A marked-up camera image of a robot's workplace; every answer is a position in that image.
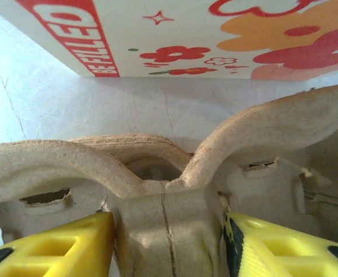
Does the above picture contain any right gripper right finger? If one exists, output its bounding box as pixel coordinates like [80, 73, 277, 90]
[222, 212, 338, 277]

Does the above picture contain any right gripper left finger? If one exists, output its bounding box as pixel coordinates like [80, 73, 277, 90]
[0, 212, 115, 277]

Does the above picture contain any white floral paper bag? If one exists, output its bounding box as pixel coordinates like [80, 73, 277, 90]
[0, 0, 338, 81]

